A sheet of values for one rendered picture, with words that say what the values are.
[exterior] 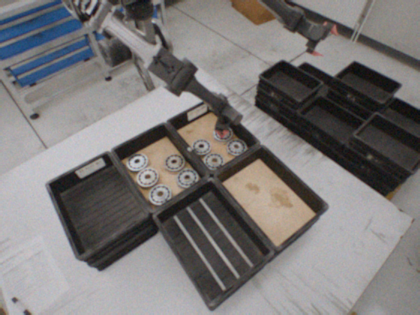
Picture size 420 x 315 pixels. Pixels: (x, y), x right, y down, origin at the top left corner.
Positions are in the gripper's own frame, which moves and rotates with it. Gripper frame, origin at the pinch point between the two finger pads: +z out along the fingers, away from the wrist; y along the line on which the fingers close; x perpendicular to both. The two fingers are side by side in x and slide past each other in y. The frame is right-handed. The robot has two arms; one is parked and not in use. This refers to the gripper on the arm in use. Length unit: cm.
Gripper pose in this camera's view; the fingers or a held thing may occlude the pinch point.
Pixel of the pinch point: (223, 131)
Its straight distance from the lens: 136.6
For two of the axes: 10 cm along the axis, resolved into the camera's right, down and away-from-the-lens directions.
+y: 2.7, -8.0, 5.3
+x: -9.6, -2.1, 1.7
